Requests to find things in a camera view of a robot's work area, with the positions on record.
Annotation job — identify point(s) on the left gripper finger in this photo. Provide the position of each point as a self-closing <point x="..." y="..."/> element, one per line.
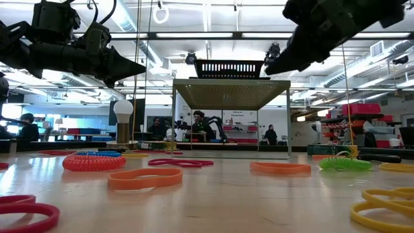
<point x="114" y="81"/>
<point x="119" y="66"/>

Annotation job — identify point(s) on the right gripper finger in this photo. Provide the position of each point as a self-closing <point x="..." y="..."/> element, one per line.
<point x="291" y="51"/>
<point x="304" y="63"/>

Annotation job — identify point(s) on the blue spiral coil band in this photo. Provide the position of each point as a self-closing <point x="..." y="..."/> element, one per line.
<point x="103" y="153"/>

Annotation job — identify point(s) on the yellow rubber band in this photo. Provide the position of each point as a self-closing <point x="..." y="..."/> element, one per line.
<point x="134" y="155"/>
<point x="396" y="168"/>
<point x="354" y="212"/>

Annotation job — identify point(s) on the black slotted plastic basket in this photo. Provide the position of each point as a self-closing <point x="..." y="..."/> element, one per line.
<point x="200" y="69"/>

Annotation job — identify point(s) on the red spiral coil band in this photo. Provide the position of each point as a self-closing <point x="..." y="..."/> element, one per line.
<point x="93" y="163"/>

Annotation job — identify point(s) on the Crayola crayon box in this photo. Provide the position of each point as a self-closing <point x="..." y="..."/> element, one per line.
<point x="330" y="150"/>
<point x="152" y="145"/>

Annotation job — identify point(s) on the green spiral coil band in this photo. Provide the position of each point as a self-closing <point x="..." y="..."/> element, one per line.
<point x="352" y="165"/>

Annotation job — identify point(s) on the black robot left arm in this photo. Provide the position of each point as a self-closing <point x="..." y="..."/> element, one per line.
<point x="55" y="19"/>

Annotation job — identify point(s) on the black background robot arm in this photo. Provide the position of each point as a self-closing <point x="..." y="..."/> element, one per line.
<point x="220" y="124"/>

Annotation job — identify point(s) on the black ceiling spotlight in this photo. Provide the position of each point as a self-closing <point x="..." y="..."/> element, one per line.
<point x="273" y="51"/>

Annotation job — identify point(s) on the white light bulb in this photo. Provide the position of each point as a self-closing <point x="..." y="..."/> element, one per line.
<point x="123" y="111"/>

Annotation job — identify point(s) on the black monitor screen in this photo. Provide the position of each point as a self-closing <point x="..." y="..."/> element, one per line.
<point x="139" y="111"/>

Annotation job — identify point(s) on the person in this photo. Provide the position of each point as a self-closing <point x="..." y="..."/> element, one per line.
<point x="158" y="127"/>
<point x="29" y="131"/>
<point x="271" y="136"/>
<point x="200" y="124"/>

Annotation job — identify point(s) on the small black ceiling fixture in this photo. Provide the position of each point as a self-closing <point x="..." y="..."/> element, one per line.
<point x="401" y="59"/>

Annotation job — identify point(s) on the black spiral coil band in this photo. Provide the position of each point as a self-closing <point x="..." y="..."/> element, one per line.
<point x="113" y="149"/>

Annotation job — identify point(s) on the red storage bin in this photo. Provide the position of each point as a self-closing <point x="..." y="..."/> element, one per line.
<point x="360" y="109"/>

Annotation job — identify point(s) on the sage green perforated metal shelf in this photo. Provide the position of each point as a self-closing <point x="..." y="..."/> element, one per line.
<point x="231" y="94"/>

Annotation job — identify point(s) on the black marker pen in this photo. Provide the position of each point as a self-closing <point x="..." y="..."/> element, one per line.
<point x="378" y="158"/>

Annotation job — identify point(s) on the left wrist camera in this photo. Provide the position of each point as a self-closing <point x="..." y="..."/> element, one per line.
<point x="93" y="39"/>

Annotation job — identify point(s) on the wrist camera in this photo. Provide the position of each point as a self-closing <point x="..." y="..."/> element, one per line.
<point x="300" y="9"/>
<point x="93" y="39"/>

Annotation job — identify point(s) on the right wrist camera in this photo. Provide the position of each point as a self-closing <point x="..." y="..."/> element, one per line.
<point x="300" y="9"/>

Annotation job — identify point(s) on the black overhead frame beam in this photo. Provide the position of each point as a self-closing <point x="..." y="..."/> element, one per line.
<point x="239" y="35"/>

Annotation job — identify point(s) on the black overhead camera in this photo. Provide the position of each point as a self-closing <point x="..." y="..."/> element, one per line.
<point x="191" y="58"/>

